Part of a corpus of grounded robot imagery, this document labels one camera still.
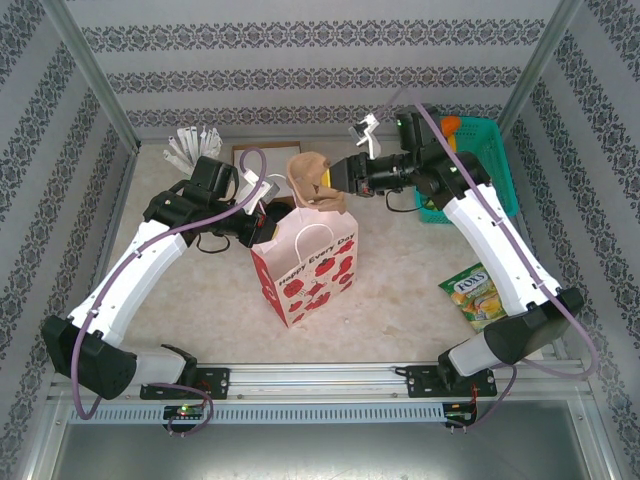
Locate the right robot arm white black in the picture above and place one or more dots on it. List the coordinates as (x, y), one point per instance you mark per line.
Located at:
(500, 250)

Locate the teal plastic basket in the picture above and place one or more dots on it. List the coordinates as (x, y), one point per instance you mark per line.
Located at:
(495, 165)

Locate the left circuit board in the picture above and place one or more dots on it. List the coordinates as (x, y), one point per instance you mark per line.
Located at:
(185, 411)

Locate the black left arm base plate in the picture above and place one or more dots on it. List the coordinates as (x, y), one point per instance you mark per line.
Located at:
(215, 382)

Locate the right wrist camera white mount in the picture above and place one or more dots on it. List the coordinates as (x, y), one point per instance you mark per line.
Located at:
(367, 135)

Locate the orange toy fruit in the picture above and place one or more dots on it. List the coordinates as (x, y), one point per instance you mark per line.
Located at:
(451, 125)

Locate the brown pulp cup carrier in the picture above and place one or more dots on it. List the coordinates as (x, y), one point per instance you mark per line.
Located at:
(310, 175)

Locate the green candy bag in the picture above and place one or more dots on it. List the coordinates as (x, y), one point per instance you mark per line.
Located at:
(470, 295)

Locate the aluminium mounting rail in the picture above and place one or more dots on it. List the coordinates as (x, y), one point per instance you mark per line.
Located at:
(310, 380)

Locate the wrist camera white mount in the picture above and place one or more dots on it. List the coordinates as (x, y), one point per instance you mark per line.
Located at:
(367, 135)
(260, 187)

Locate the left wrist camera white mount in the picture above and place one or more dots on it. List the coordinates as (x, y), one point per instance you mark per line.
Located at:
(260, 187)

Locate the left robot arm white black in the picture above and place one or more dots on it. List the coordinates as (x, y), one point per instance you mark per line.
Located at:
(130, 270)

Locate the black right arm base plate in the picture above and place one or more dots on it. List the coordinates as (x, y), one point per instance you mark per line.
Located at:
(420, 382)

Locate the bundle of wrapped straws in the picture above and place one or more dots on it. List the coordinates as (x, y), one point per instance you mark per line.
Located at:
(192, 145)

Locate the aluminium frame post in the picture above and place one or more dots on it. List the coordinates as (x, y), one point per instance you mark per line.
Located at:
(540, 60)
(75, 45)

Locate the right aluminium frame post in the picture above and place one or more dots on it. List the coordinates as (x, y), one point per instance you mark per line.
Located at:
(540, 60)

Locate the paper gift bag red prints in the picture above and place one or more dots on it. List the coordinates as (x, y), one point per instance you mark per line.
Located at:
(320, 280)

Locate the left aluminium frame post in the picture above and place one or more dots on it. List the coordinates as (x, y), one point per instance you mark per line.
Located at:
(75, 45)

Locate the circuit board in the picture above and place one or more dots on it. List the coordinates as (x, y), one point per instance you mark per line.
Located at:
(185, 411)
(460, 415)

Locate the right circuit board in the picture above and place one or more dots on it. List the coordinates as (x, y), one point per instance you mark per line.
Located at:
(460, 415)

